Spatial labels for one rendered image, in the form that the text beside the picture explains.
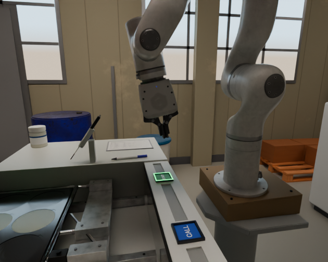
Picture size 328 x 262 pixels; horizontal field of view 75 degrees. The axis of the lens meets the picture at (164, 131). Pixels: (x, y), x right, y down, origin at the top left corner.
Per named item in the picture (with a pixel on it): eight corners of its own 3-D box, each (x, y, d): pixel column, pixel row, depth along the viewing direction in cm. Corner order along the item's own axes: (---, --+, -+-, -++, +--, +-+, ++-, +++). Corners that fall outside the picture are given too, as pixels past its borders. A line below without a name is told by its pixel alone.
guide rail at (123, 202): (-10, 222, 69) (-12, 213, 68) (-6, 218, 71) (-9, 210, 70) (144, 205, 78) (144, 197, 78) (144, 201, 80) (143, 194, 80)
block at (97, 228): (75, 240, 53) (74, 230, 52) (77, 231, 56) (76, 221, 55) (109, 236, 54) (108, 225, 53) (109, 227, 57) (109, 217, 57)
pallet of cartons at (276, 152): (312, 158, 357) (315, 136, 348) (357, 177, 287) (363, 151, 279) (254, 162, 339) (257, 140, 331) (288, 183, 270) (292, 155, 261)
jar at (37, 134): (28, 148, 97) (25, 128, 95) (34, 144, 104) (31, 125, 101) (45, 147, 98) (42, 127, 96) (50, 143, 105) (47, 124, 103)
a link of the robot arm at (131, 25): (168, 64, 56) (162, 66, 65) (157, 10, 52) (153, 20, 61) (136, 71, 55) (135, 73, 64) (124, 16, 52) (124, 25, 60)
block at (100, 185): (89, 192, 76) (88, 184, 75) (90, 187, 79) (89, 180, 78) (112, 190, 77) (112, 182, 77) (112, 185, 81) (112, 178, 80)
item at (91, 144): (79, 164, 79) (75, 128, 76) (80, 160, 83) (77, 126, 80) (96, 162, 80) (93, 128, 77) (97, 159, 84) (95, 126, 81)
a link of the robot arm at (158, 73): (135, 71, 56) (138, 83, 56) (167, 65, 57) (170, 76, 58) (133, 73, 64) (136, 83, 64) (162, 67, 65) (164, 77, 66)
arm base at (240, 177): (253, 170, 89) (257, 127, 84) (278, 196, 71) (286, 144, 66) (207, 172, 88) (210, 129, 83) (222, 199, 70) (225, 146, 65)
